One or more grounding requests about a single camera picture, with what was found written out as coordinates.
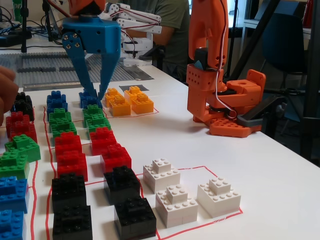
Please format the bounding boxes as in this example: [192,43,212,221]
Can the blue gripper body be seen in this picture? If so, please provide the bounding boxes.
[61,15,123,55]

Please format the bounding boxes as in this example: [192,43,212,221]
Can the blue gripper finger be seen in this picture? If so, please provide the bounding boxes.
[61,31,99,99]
[97,52,121,101]

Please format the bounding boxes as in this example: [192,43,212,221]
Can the white lego block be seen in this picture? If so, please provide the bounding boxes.
[142,157,181,194]
[155,184,199,229]
[196,176,242,219]

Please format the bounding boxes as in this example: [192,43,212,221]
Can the grey tape marker patch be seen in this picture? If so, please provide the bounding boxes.
[119,84,150,93]

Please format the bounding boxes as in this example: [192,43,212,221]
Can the yellow lego block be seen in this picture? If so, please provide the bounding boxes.
[124,85,143,101]
[104,87,121,106]
[108,96,132,118]
[130,93,155,115]

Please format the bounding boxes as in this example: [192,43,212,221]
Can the blue lego block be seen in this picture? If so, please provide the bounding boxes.
[46,90,67,102]
[46,98,69,113]
[0,176,29,215]
[78,88,97,101]
[0,209,26,240]
[79,96,103,110]

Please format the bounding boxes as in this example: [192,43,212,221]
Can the green lego block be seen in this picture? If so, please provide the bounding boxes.
[85,115,113,137]
[48,107,73,123]
[49,117,78,141]
[82,104,106,121]
[4,133,42,163]
[0,151,31,180]

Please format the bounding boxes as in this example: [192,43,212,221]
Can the black lego block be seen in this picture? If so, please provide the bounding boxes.
[103,165,141,206]
[11,101,35,122]
[114,196,158,240]
[51,204,94,240]
[13,91,33,105]
[51,172,88,213]

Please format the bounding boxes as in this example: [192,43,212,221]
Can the red lego block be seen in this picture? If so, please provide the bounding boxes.
[56,149,89,182]
[5,111,32,137]
[89,126,118,156]
[99,143,133,173]
[9,121,38,145]
[54,131,83,157]

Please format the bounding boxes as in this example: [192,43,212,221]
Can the bare human hand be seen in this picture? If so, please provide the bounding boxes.
[0,64,20,127]

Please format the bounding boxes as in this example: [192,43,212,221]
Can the grey laptop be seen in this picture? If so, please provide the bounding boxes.
[48,2,65,38]

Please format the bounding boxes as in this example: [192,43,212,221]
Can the grey lego baseplate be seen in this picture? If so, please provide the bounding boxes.
[0,51,153,90]

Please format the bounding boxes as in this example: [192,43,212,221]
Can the black stand pole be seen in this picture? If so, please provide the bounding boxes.
[19,0,29,54]
[42,0,55,43]

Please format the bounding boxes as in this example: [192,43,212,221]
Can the black office chair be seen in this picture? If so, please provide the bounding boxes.
[139,44,166,73]

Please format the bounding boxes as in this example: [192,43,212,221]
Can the black box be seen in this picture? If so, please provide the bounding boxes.
[0,29,33,48]

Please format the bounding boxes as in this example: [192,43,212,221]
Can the green soda bottle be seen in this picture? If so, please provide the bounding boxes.
[12,0,24,24]

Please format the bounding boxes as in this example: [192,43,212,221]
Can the person in green shirt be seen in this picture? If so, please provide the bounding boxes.
[123,0,191,82]

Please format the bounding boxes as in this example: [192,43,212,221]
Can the black grey table clamp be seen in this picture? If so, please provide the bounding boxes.
[236,94,288,129]

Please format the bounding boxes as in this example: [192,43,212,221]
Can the dark blue chair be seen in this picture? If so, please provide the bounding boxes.
[262,12,312,121]

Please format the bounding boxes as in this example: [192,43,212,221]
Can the red bottle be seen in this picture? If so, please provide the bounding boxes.
[303,0,314,26]

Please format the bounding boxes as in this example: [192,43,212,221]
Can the grey duct tape strip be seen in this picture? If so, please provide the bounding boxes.
[23,81,91,93]
[121,64,155,81]

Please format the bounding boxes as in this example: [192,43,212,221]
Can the long grey brick wall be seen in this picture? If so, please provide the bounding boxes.
[21,53,71,61]

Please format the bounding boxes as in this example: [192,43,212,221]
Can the grey cornered brick wall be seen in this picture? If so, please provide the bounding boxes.
[16,66,42,74]

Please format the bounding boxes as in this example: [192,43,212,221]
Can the red white servo cable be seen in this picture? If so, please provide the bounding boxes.
[211,0,238,121]

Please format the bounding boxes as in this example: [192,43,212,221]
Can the black camera tripod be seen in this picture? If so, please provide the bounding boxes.
[223,0,320,163]

